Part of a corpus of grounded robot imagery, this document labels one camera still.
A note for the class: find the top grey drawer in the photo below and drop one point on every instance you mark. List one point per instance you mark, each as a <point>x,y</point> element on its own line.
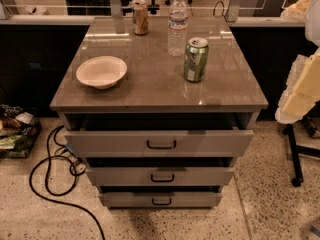
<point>150,144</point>

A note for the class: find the green soda can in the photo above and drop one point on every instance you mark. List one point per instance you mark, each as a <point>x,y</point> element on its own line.
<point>196,56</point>

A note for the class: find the grey drawer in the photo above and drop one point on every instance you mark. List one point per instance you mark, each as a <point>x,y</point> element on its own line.
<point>160,200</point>
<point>150,144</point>
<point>160,176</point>

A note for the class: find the tray of snack packages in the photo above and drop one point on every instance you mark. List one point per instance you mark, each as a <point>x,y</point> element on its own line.
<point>19,130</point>

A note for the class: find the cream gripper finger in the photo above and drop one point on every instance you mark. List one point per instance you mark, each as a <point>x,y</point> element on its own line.
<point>302,90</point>
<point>297,11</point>

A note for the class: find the white paper bowl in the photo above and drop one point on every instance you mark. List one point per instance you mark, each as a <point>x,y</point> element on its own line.
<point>101,72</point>

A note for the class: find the black stand with wheel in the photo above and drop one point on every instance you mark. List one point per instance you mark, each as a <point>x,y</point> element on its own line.
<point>296,149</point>

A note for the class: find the orange soda can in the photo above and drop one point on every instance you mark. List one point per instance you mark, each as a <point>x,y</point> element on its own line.
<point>140,17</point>

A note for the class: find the bottom grey drawer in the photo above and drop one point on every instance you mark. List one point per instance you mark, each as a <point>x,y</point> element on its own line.
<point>160,200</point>

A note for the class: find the middle grey drawer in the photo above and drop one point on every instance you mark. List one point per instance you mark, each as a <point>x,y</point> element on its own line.
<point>160,176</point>

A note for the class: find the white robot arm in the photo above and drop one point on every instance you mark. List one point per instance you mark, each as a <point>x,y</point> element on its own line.
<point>312,24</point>

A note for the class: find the clear plastic water bottle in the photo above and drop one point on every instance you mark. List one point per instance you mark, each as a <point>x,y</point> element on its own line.
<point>177,27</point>

